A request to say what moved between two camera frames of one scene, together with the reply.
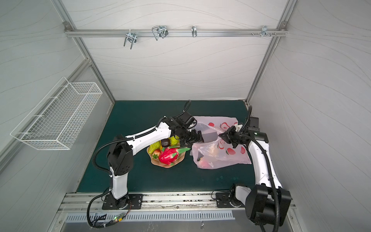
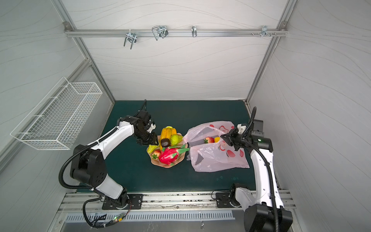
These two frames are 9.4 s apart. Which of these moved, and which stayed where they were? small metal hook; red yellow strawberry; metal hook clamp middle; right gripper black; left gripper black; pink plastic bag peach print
Moved: pink plastic bag peach print; left gripper black
Stayed: metal hook clamp middle; right gripper black; small metal hook; red yellow strawberry
